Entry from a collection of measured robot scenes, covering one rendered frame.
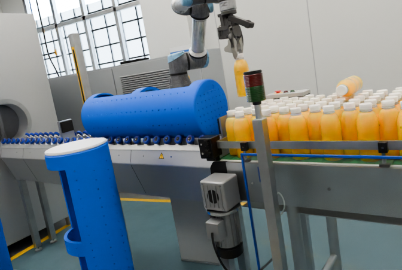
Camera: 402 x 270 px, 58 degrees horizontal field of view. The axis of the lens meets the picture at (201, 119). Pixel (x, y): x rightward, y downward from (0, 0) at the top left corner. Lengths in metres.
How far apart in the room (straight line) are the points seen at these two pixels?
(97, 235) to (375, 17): 3.56
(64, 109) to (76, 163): 3.07
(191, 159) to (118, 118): 0.50
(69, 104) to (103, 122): 2.52
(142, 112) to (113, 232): 0.59
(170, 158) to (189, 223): 0.78
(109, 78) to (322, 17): 2.46
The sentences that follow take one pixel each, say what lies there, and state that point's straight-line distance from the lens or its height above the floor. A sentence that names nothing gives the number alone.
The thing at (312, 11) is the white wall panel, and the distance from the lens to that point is 4.44.
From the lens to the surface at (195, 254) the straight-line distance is 2.61.
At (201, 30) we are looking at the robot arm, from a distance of 2.23.
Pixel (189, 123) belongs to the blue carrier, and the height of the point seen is 1.05.
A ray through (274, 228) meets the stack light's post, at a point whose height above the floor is 0.72.
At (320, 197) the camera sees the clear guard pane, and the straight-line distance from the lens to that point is 1.32.
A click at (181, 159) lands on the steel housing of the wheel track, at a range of 1.79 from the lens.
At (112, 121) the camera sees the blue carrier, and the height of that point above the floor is 1.08.
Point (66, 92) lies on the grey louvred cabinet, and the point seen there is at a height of 1.24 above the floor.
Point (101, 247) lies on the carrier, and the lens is 1.78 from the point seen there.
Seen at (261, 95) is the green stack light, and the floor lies 1.18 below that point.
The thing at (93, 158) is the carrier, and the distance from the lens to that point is 1.67.
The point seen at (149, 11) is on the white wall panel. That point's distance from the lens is 4.95.
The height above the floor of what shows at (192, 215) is 0.35.
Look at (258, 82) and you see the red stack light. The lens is 1.18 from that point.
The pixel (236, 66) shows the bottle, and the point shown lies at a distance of 1.64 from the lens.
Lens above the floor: 1.31
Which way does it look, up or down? 8 degrees down
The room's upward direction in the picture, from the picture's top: 10 degrees counter-clockwise
